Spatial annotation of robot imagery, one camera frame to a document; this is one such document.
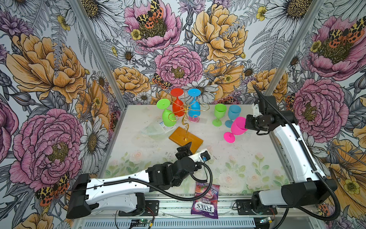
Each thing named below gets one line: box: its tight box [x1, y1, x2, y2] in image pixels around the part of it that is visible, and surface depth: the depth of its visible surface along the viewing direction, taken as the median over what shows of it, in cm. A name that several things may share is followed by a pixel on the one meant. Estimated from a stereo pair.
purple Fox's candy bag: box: [191, 181, 221, 219], surface depth 75 cm
